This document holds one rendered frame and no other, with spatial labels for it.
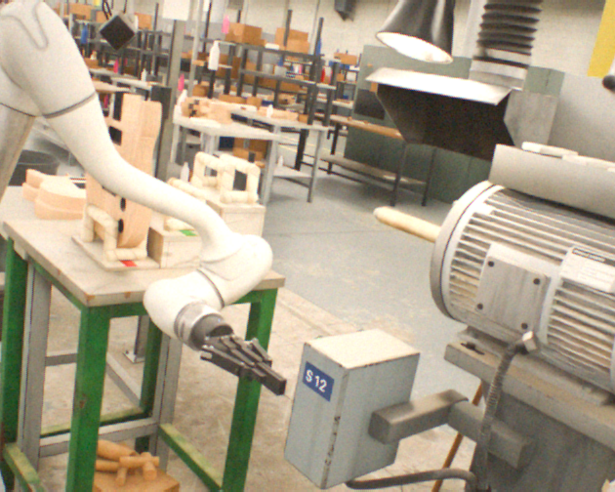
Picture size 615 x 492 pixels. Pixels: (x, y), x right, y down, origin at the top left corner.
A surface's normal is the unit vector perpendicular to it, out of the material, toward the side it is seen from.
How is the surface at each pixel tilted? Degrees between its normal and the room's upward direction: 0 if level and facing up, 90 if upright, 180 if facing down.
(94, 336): 90
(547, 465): 90
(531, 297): 90
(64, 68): 78
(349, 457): 90
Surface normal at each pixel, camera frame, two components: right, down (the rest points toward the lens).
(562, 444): -0.77, 0.31
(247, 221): 0.59, 0.30
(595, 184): -0.75, 0.04
